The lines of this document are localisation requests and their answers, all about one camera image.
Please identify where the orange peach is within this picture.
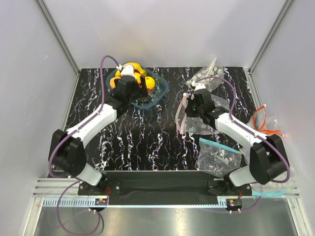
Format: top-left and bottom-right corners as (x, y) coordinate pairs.
(110, 76), (120, 89)

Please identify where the pink zip top bag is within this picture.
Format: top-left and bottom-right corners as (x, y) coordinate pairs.
(175, 93), (219, 135)

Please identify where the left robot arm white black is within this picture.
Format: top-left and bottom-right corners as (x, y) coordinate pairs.
(48, 75), (148, 195)

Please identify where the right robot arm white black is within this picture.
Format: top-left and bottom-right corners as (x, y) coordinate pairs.
(185, 89), (291, 195)

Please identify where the clear bag with white pieces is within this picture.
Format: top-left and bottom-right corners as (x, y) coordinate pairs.
(185, 58), (224, 92)

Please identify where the blue zip top bag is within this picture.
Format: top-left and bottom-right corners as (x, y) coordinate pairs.
(196, 138), (242, 178)

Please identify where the orange zip top bag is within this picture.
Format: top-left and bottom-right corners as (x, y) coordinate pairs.
(248, 104), (285, 138)

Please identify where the teal zip bag at edge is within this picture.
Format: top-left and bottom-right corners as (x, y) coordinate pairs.
(252, 189), (291, 198)

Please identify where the orange fruit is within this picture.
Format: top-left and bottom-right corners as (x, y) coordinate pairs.
(145, 76), (156, 90)

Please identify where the yellow banana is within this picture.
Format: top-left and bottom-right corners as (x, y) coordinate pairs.
(115, 62), (147, 77)

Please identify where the teal plastic fruit tray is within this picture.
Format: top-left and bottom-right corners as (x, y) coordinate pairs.
(102, 67), (169, 114)

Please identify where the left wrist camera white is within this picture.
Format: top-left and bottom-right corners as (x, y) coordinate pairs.
(121, 65), (135, 77)

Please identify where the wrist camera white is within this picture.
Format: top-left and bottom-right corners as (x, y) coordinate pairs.
(193, 83), (207, 94)
(121, 65), (135, 77)

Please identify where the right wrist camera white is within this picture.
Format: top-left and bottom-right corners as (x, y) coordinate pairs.
(193, 83), (207, 94)

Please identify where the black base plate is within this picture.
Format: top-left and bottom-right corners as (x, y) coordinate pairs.
(78, 171), (252, 203)

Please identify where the white cable duct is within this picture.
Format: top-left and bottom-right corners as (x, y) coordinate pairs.
(43, 196), (228, 208)

